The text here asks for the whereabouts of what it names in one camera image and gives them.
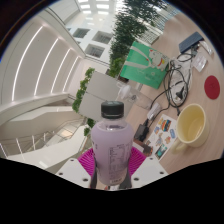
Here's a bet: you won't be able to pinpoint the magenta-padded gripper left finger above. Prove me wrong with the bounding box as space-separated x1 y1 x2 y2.
54 147 99 190

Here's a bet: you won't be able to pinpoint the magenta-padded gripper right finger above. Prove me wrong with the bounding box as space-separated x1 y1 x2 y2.
124 146 169 189

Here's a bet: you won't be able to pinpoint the purple drink bottle black cap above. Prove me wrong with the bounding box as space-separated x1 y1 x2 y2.
90 100 135 186

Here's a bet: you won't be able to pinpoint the clear plastic water bottle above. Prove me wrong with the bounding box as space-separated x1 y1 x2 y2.
115 83 154 111

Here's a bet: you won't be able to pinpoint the colourful sticker sheet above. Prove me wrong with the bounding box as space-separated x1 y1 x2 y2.
146 114 178 162

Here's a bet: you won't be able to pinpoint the black power adapter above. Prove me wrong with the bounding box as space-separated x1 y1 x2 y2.
133 123 150 143

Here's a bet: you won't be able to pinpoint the green plants in brown planter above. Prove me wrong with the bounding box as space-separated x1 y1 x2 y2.
83 118 96 138

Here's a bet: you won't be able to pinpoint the pale yellow mug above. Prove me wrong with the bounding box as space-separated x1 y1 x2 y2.
170 103 210 154

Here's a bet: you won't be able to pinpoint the green plants atop cabinet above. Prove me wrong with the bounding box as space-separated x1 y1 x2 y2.
71 67 97 114

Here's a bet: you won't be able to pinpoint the green tote bag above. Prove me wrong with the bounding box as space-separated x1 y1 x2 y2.
119 40 170 90

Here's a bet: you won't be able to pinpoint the flat round red coaster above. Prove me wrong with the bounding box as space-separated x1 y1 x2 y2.
203 75 221 101

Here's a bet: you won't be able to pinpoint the ceiling light strips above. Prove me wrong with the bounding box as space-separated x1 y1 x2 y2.
11 25 83 101

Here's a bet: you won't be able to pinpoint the white paper card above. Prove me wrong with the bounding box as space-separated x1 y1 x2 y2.
193 54 208 73

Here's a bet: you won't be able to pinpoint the dark blue keyboard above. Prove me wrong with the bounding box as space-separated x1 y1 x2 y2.
178 31 205 54

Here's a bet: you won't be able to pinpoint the clear plastic packet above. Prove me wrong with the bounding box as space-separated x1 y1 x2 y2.
201 39 215 56

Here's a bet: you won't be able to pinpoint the green plant hedge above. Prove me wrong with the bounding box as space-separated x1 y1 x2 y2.
106 0 178 79

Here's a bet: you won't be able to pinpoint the black cable with plug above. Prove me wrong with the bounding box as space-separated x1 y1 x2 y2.
146 49 201 121

